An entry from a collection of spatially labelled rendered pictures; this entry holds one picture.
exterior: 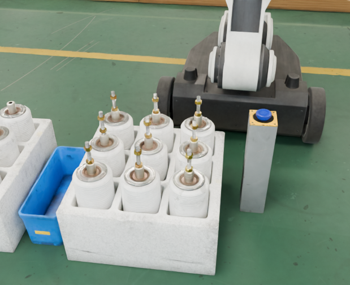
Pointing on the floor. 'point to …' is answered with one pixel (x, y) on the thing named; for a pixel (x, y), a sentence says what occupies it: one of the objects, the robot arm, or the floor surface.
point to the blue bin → (50, 195)
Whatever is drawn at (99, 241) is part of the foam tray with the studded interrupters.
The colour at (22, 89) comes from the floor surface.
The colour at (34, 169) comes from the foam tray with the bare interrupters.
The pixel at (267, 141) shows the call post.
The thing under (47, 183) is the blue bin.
